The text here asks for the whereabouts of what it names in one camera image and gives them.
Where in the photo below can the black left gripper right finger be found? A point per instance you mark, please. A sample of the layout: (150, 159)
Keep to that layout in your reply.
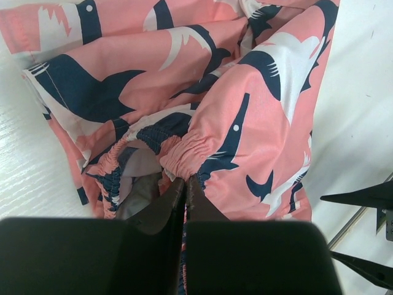
(252, 257)

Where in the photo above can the pink shark print shorts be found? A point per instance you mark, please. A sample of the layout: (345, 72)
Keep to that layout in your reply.
(142, 92)

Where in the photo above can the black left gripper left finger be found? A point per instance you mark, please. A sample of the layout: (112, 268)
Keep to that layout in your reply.
(140, 255)

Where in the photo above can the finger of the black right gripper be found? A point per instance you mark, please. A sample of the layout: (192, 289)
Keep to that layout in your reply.
(378, 196)
(377, 274)

